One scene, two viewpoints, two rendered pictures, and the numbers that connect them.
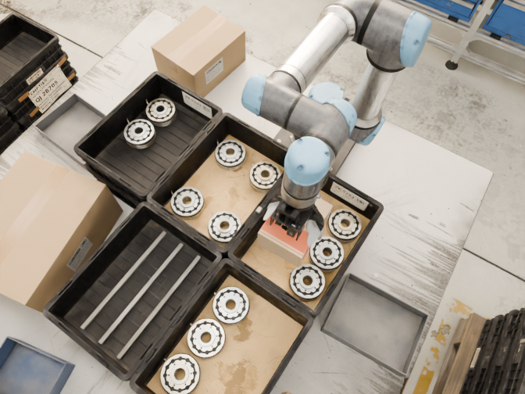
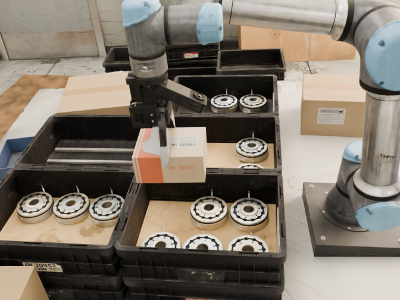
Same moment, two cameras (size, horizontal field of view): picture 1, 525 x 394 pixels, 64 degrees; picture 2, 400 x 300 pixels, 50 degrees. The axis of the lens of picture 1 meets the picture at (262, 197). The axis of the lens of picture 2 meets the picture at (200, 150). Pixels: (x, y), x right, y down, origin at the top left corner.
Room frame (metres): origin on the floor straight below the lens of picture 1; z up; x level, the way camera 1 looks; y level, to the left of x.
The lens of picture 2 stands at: (0.16, -0.88, 1.69)
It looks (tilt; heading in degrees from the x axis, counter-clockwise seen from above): 36 degrees down; 68
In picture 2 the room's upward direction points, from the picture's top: 5 degrees counter-clockwise
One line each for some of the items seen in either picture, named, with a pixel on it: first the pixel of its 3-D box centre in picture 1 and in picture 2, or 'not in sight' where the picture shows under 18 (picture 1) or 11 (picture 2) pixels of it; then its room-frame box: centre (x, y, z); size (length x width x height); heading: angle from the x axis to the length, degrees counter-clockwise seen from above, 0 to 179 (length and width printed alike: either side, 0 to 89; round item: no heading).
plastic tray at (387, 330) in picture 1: (374, 323); not in sight; (0.24, -0.37, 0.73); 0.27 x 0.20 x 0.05; 64
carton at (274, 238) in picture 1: (294, 224); (171, 154); (0.41, -0.08, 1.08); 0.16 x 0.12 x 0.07; 152
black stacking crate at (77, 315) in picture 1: (141, 288); (95, 154); (0.27, 0.33, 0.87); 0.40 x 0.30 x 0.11; 149
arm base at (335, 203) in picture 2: not in sight; (353, 196); (0.92, -0.18, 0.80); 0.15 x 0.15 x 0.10
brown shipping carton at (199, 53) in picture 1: (201, 53); (340, 105); (1.25, 0.28, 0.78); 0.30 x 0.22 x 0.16; 144
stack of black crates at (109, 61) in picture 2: not in sight; (137, 76); (0.86, 1.95, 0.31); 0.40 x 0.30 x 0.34; 152
